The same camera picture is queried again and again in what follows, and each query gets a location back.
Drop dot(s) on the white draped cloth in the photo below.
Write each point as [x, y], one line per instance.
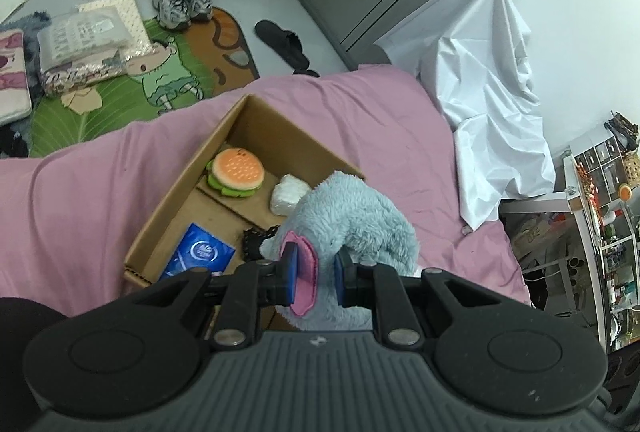
[480, 77]

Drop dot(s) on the black slipper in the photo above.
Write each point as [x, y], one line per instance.
[282, 43]

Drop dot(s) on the burger plush toy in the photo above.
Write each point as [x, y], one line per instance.
[236, 172]

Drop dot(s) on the white cluttered desk shelf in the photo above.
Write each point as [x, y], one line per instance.
[600, 222]

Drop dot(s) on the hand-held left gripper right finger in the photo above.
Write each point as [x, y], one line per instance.
[342, 275]

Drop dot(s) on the beige dotted package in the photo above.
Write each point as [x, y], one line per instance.
[125, 20]

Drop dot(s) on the blue tissue pack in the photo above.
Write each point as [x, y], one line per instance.
[200, 252]

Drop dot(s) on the brown cardboard box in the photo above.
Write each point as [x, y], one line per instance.
[197, 174]

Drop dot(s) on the white soft bundle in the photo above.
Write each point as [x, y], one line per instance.
[287, 194]

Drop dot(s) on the pink printed cushion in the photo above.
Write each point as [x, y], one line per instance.
[12, 77]

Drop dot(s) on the grey plush toy pink trim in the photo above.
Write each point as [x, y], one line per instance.
[360, 222]

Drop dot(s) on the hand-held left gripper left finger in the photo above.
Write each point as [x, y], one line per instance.
[291, 273]

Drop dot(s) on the black stitched fabric patch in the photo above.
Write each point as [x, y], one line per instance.
[254, 242]

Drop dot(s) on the pink bed sheet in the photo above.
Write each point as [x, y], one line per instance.
[75, 197]

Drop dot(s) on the grey bedding in clear bag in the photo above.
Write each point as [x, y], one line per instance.
[82, 45]

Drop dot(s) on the green cartoon floor mat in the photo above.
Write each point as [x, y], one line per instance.
[170, 82]

